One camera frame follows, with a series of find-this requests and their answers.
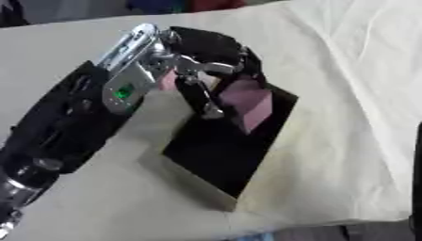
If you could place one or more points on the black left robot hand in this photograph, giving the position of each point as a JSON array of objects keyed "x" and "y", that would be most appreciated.
[{"x": 211, "y": 47}]

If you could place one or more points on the pink block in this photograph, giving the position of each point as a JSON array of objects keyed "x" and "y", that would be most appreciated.
[{"x": 250, "y": 100}]

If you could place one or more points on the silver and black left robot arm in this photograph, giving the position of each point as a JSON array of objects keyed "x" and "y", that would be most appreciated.
[{"x": 66, "y": 125}]

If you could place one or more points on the open box with black inside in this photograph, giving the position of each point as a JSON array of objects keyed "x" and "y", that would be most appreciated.
[{"x": 220, "y": 157}]

